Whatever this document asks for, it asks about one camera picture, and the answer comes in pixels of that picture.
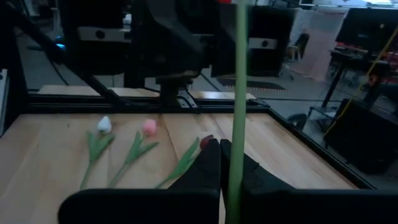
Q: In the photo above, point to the large black box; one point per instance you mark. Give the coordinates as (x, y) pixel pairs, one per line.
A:
(363, 140)

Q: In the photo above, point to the black floor mat striped edge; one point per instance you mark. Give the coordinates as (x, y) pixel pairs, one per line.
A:
(255, 84)

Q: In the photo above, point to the dark red artificial tulip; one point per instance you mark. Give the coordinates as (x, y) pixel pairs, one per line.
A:
(186, 160)

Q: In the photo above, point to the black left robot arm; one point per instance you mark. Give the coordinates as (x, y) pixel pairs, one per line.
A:
(174, 40)

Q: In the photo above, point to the dark office chair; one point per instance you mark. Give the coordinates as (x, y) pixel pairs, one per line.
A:
(299, 45)

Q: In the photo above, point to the black cabinet with silver bar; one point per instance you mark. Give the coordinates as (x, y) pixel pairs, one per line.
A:
(93, 56)
(270, 59)

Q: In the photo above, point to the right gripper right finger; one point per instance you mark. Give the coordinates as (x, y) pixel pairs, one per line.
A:
(311, 207)

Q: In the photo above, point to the white artificial tulip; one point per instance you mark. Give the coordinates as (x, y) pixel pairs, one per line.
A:
(104, 124)

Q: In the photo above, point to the black aluminium table frame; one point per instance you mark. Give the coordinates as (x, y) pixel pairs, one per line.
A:
(93, 104)

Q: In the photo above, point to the dark work table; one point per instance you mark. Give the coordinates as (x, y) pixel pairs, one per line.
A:
(357, 60)

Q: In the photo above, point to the black screen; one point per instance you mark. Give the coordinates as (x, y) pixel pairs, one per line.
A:
(363, 28)

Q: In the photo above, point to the pale pink cloth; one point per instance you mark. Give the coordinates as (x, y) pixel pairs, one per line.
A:
(317, 46)

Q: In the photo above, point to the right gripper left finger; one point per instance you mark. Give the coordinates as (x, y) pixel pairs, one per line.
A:
(155, 205)

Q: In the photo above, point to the pink artificial tulip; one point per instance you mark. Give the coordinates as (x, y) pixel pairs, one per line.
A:
(150, 127)
(239, 93)

